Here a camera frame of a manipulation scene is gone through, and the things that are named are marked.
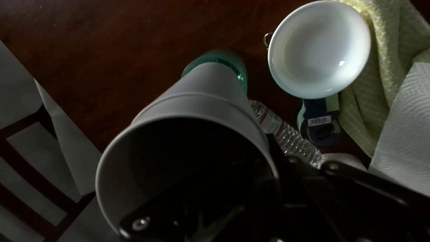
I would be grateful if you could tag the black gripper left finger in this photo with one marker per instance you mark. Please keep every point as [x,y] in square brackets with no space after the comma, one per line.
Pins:
[189,210]

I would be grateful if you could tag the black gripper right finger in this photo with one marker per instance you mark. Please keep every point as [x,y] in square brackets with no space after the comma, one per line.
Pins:
[350,202]

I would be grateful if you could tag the tall white cup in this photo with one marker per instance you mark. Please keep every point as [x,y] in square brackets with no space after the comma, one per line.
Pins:
[202,102]

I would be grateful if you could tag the green plastic cup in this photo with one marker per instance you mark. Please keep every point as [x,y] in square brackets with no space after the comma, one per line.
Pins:
[237,62]

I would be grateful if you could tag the blue labelled packet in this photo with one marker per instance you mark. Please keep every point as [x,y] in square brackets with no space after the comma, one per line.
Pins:
[319,121]

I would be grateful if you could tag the clear plastic water bottle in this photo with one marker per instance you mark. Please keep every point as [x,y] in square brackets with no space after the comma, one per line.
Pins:
[289,136]

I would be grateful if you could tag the white paper towel roll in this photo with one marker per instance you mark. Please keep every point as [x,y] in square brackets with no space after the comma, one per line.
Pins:
[409,135]

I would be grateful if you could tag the yellow-green cloth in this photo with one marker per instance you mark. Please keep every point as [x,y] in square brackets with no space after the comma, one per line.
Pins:
[387,62]

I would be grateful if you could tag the white bowl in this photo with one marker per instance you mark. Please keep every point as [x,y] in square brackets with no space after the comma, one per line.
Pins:
[319,49]

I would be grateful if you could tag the dark wooden slat chair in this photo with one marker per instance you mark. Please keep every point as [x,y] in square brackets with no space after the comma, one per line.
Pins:
[27,196]

